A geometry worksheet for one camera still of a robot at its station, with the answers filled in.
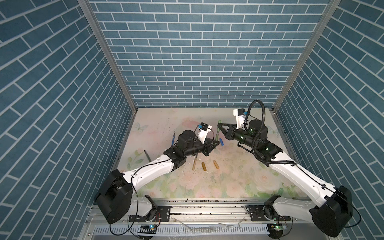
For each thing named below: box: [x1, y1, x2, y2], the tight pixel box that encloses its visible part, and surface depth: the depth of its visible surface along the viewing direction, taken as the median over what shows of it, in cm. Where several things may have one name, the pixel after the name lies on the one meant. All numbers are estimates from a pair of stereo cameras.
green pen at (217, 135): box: [215, 127, 220, 141], surface depth 74 cm
